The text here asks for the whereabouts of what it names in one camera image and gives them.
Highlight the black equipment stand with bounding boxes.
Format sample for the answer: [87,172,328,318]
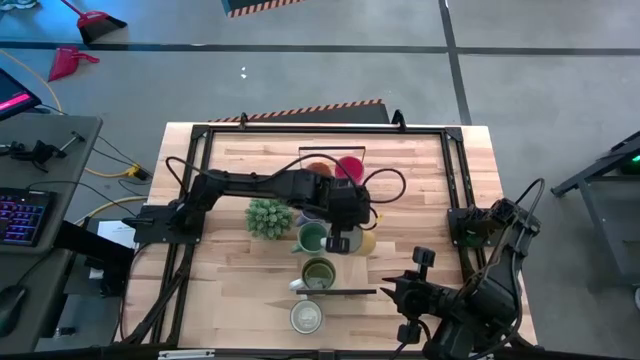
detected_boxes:
[53,218,137,297]

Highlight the black clamp tool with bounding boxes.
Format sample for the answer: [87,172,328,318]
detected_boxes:
[0,130,86,174]

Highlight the dark grey side table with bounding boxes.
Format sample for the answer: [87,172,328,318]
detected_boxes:
[549,130,640,294]

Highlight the orange mug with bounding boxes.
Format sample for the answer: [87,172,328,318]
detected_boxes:
[304,160,335,179]

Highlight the grey desk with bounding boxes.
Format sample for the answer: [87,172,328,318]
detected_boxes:
[0,114,105,355]

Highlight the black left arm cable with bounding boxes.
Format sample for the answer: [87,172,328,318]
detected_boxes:
[164,154,408,232]

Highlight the black computer mouse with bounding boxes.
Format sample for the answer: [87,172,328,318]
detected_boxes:
[0,283,29,338]

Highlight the black device green light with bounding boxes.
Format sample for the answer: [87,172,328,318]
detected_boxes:
[615,143,640,176]

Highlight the olive green mug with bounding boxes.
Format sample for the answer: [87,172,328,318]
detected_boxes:
[288,256,338,292]

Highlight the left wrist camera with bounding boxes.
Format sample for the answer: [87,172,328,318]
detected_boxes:
[349,197,375,229]

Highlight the black monitor pink bar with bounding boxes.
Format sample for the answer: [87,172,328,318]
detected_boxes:
[0,67,43,122]

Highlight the grey-blue mug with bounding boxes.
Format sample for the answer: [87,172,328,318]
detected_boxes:
[295,209,324,227]

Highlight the silver metal bracket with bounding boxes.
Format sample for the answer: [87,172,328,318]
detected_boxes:
[157,349,216,360]

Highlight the pale yellow hose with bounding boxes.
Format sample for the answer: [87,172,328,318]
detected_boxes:
[73,195,150,226]

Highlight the white paper sheet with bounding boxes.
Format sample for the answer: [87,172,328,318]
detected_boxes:
[96,219,140,250]

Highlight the red broom black bristles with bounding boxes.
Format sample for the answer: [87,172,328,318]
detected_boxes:
[60,0,128,45]

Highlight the sage green mug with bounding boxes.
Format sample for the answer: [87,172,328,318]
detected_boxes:
[291,221,329,256]

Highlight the hazard striped black platform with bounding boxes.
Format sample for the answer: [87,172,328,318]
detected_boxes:
[221,0,307,19]

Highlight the thin yellow cable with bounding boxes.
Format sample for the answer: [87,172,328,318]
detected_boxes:
[0,48,151,180]

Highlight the red dustpan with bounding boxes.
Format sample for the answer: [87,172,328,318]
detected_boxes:
[47,45,101,83]

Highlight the blue floral white mug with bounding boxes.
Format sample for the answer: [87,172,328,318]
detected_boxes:
[289,298,325,336]

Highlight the yellow mug white interior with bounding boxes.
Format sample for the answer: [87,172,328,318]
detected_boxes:
[322,227,378,258]

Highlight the hazard striped black mat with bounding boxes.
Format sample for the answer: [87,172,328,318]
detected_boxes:
[207,98,391,125]

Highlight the faux succulent in white pot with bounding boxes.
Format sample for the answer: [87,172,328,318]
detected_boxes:
[244,197,295,241]

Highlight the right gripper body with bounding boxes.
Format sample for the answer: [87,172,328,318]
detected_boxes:
[422,279,459,326]

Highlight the pale shoe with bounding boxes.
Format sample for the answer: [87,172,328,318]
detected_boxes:
[0,0,39,12]

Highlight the backlit black keyboard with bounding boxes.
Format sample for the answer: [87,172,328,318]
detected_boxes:
[0,186,58,248]

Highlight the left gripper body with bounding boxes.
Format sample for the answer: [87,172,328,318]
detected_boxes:
[327,189,375,239]

